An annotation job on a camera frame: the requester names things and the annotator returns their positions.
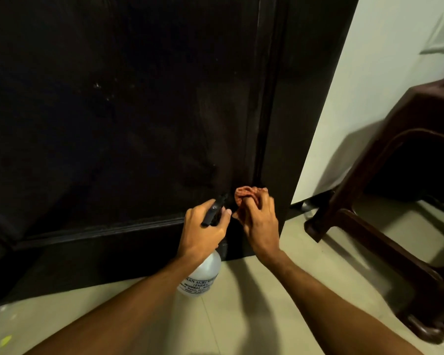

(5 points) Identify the person's left hand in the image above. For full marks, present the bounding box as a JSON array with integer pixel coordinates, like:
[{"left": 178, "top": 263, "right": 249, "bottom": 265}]
[{"left": 177, "top": 199, "right": 232, "bottom": 261}]

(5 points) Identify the person's right hand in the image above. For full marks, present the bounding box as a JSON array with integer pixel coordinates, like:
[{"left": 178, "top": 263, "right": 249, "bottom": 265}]
[{"left": 232, "top": 188, "right": 282, "bottom": 266}]

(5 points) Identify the orange cleaning cloth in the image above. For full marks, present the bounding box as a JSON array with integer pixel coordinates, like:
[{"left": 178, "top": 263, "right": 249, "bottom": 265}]
[{"left": 234, "top": 186, "right": 268, "bottom": 215}]

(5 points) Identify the clear spray bottle black trigger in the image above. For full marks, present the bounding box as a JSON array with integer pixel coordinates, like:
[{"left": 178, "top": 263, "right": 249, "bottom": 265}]
[{"left": 177, "top": 193, "right": 233, "bottom": 297}]

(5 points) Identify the person's right forearm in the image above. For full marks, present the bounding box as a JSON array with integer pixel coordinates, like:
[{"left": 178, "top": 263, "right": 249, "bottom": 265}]
[{"left": 257, "top": 250, "right": 426, "bottom": 355}]

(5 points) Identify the person's left forearm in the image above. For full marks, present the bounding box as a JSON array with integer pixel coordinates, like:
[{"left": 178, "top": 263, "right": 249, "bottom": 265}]
[{"left": 24, "top": 251, "right": 212, "bottom": 355}]

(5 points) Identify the dark brown plastic stool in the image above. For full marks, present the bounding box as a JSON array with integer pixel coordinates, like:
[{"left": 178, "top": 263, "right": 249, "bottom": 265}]
[{"left": 304, "top": 75, "right": 444, "bottom": 345}]

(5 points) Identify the dark wooden door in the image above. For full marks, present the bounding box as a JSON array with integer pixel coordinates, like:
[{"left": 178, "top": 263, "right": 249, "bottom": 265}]
[{"left": 0, "top": 0, "right": 293, "bottom": 303}]

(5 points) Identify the dark wooden door frame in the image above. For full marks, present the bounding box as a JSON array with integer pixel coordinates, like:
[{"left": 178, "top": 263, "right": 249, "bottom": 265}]
[{"left": 255, "top": 0, "right": 361, "bottom": 261}]

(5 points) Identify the white wall switch plate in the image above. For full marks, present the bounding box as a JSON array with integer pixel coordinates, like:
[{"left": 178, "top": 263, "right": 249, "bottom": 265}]
[{"left": 420, "top": 11, "right": 444, "bottom": 55}]

